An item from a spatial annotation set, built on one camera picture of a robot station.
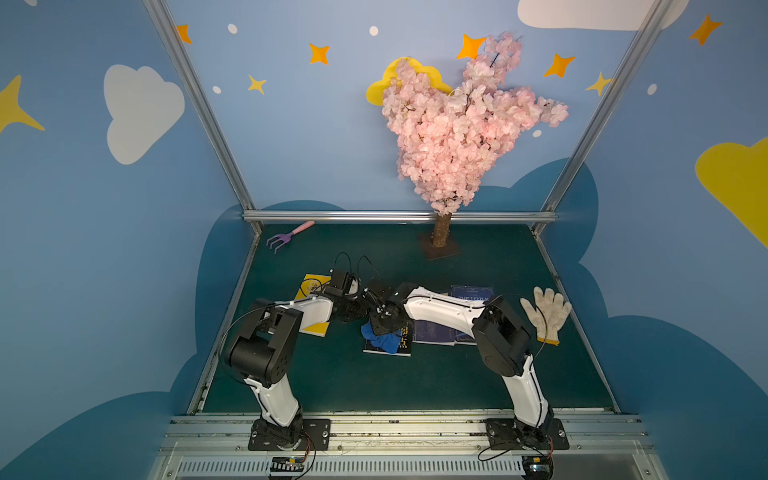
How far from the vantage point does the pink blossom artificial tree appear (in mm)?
672

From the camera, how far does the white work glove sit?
95 cm

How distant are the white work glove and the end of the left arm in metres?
0.56

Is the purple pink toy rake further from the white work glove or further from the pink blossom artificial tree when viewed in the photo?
the white work glove

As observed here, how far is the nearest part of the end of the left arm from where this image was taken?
2.49 ft

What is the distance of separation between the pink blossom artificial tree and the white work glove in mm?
507
